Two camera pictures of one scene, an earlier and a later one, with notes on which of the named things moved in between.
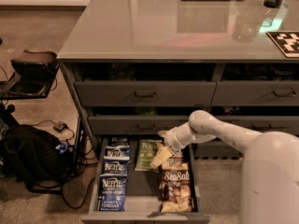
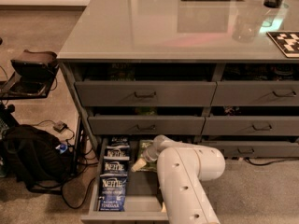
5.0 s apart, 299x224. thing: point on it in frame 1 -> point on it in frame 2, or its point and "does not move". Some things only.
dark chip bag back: [120, 140] does not move
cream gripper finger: [163, 153] -> [138, 164]
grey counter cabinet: [138, 61] does not move
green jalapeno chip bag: [147, 149] does not move
